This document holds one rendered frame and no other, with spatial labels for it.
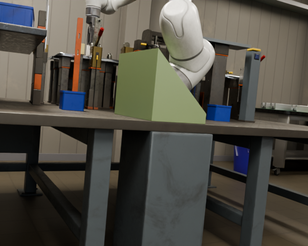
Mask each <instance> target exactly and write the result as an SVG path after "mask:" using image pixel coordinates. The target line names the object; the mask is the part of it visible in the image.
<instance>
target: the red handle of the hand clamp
mask: <svg viewBox="0 0 308 246"><path fill-rule="evenodd" d="M103 31H104V28H103V27H101V28H100V30H99V33H98V36H97V39H96V42H95V44H94V46H96V47H97V45H98V43H99V40H100V38H101V36H102V34H103Z"/></svg>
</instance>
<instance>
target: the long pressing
mask: <svg viewBox="0 0 308 246"><path fill-rule="evenodd" d="M74 55H75V54H69V53H58V54H56V55H54V56H53V57H54V58H60V57H62V56H65V57H71V60H74ZM84 58H85V60H88V59H89V56H83V59H84ZM107 61H108V62H111V63H113V64H114V65H115V66H118V65H119V60H113V59H105V58H102V62H107ZM225 77H227V78H229V79H231V80H239V77H238V76H231V75H225Z"/></svg>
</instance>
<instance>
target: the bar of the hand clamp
mask: <svg viewBox="0 0 308 246"><path fill-rule="evenodd" d="M101 26H102V19H101V18H95V24H94V32H93V41H92V43H93V46H94V43H95V41H96V39H97V36H98V33H99V30H100V28H101Z"/></svg>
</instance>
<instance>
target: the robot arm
mask: <svg viewBox="0 0 308 246"><path fill-rule="evenodd" d="M134 1H136V0H86V16H87V17H86V23H87V24H89V27H88V29H87V31H88V33H87V52H86V56H90V44H91V43H92V41H93V32H94V24H95V18H100V14H101V12H102V13H104V14H106V15H111V14H113V13H115V12H116V11H117V10H118V8H120V7H122V6H125V5H128V4H130V3H132V2H134ZM159 25H160V29H161V33H162V36H163V39H164V42H165V44H166V47H167V49H168V51H169V63H170V65H171V66H172V68H173V69H174V70H175V71H176V73H177V74H178V76H179V77H180V78H181V80H182V81H183V82H184V84H185V85H186V87H187V88H188V89H189V91H191V89H192V88H193V87H195V86H196V85H197V84H198V83H199V82H200V81H201V80H202V78H203V77H204V76H205V75H206V74H207V72H208V71H209V70H210V68H211V67H212V65H213V62H214V59H215V51H214V48H213V46H212V45H211V43H210V42H209V41H207V40H205V39H203V36H202V30H201V25H200V20H199V15H198V10H197V7H196V6H195V5H194V4H193V3H192V2H191V0H169V2H168V3H166V4H165V5H164V7H163V8H162V10H161V13H160V17H159Z"/></svg>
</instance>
